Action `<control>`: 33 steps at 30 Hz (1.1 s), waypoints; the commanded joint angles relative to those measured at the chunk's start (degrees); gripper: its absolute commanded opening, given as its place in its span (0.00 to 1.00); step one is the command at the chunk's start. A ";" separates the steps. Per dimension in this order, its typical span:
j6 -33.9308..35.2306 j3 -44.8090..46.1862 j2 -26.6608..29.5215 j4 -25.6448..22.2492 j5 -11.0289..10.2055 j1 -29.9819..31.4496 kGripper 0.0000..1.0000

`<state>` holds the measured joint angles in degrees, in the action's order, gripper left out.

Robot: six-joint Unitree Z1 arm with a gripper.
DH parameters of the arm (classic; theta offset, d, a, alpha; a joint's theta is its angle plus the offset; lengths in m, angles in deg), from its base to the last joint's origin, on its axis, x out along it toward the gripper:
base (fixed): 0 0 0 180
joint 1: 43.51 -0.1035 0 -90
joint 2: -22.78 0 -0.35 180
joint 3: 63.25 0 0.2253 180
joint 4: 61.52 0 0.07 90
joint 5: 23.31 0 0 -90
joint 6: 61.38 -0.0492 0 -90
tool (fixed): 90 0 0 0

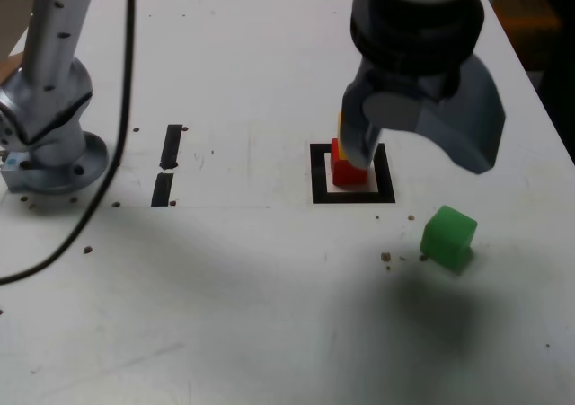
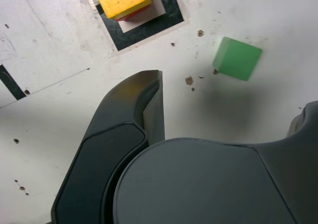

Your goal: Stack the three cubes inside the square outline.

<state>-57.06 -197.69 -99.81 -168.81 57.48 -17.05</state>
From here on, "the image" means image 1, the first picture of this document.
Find black tape strip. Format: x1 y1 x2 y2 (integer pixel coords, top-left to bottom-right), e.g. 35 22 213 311
151 124 184 207

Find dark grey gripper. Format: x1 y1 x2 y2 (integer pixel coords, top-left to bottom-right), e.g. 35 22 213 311
339 54 508 176

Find black tape square outline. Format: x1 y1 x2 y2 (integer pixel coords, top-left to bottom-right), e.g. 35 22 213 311
309 143 396 206

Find black cable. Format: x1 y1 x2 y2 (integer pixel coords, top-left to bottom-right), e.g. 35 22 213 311
0 0 138 286

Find red cube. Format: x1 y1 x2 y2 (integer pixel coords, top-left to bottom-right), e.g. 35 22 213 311
331 137 368 187

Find yellow cube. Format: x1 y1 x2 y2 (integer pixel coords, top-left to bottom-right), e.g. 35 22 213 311
336 110 349 160

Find green cube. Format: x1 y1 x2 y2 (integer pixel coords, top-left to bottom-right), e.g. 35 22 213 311
420 204 478 277

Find brown cardboard box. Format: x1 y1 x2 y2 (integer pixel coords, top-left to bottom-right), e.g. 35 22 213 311
493 0 563 33

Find person's hand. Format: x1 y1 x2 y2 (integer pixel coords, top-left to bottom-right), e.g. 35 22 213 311
0 54 23 87

